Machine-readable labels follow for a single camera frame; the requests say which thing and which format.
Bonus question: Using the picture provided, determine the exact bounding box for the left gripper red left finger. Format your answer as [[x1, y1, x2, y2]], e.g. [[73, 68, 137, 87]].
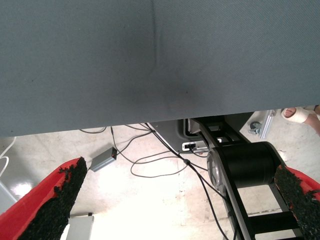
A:
[[0, 156, 88, 240]]

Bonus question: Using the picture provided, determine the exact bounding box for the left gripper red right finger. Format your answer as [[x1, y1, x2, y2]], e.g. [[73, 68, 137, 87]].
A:
[[273, 164, 320, 240]]

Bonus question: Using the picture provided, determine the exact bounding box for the white box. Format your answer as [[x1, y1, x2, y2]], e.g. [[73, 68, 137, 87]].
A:
[[67, 212, 95, 240]]

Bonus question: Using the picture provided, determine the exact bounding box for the grey power adapter box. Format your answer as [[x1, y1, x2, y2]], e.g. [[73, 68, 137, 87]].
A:
[[89, 146, 118, 173]]

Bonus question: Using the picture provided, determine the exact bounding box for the grey caster wheel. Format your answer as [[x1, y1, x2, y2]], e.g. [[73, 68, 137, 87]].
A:
[[248, 121, 261, 136]]

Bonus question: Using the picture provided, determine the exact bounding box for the white connector panel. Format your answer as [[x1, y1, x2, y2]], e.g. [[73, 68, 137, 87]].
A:
[[181, 141, 208, 153]]

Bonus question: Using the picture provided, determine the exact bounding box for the grey base housing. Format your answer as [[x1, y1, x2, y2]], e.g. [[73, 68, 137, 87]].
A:
[[153, 117, 253, 153]]

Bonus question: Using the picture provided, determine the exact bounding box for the dark grey table cloth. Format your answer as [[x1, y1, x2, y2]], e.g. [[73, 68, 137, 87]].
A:
[[0, 0, 320, 138]]

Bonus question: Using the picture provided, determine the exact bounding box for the black metal frame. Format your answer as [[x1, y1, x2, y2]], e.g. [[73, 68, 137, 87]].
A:
[[191, 113, 305, 240]]

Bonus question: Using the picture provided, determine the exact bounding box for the thin black looped cable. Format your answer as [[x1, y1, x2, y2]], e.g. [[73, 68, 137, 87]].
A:
[[130, 154, 210, 179]]

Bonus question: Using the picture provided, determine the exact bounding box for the thin black adapter cable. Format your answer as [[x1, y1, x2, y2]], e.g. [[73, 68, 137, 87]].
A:
[[110, 126, 118, 150]]

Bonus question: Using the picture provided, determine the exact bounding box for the thick black floor cable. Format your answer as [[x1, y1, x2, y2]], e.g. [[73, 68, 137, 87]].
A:
[[143, 122, 230, 240]]

